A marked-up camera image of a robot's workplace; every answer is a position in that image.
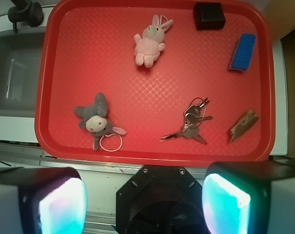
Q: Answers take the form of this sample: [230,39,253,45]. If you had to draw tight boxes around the grey plush donkey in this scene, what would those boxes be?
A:
[74,92,127,152]

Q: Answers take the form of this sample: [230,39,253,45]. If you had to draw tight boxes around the grey plastic bin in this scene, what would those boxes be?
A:
[0,27,46,117]

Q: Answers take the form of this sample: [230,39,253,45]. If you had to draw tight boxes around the red plastic tray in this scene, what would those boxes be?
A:
[35,0,275,167]

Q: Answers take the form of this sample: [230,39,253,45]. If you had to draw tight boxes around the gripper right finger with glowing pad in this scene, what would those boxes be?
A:
[202,161,295,234]

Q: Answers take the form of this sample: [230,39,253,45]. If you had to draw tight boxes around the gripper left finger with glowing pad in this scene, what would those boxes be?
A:
[0,167,87,234]

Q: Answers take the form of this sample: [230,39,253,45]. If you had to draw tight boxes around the pink plush bunny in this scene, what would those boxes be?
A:
[133,15,174,68]

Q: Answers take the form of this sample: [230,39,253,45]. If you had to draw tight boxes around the brown wood chip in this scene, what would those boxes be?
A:
[230,110,260,142]

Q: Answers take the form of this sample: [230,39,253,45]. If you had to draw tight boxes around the bunch of metal keys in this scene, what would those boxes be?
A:
[159,97,213,145]

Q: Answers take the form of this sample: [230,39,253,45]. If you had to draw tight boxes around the black clamp knob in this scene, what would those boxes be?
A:
[7,0,44,33]

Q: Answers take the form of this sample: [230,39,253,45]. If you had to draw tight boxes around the black box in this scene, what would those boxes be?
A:
[193,2,226,30]

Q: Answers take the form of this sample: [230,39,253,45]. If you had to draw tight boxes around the blue sponge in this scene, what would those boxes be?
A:
[229,33,256,72]

